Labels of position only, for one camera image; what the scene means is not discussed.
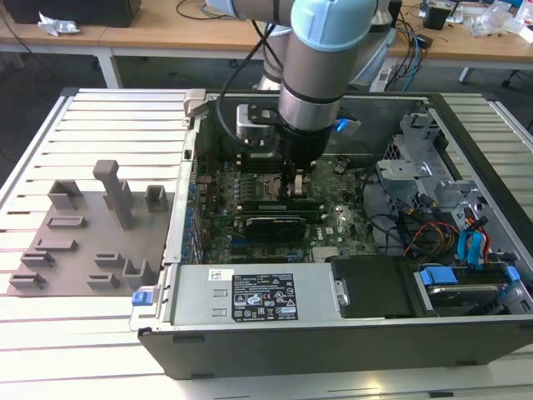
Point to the white power strip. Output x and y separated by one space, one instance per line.
383 79

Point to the blue case latch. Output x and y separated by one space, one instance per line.
141 298

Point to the crumpled silver foil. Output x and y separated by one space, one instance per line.
58 26

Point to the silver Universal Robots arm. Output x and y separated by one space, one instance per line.
312 62

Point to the hard disk in blue carrier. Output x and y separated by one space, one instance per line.
439 277

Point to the small black device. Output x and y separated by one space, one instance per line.
424 41

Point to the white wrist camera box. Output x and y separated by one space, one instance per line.
254 125

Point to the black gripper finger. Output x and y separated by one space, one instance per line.
287 179
300 183

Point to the silver chipset heatsink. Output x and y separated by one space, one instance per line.
325 253

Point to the green motherboard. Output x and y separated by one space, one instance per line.
333 196

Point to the silver metal drive cage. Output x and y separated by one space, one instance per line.
399 171

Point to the clear plastic bags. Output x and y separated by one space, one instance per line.
493 16

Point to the black plastic shroud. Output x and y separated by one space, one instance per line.
375 287

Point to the black graphics card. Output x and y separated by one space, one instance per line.
275 229

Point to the grey parts rack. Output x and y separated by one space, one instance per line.
96 233

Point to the black tower box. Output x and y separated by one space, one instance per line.
395 10

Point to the black chair base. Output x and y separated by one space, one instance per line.
514 77

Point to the grey power supply unit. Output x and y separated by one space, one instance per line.
195 296

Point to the wooden desk white frame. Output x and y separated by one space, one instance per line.
479 46
125 37

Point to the round coin battery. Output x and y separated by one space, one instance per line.
339 167

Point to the black open PC case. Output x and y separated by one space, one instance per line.
333 350

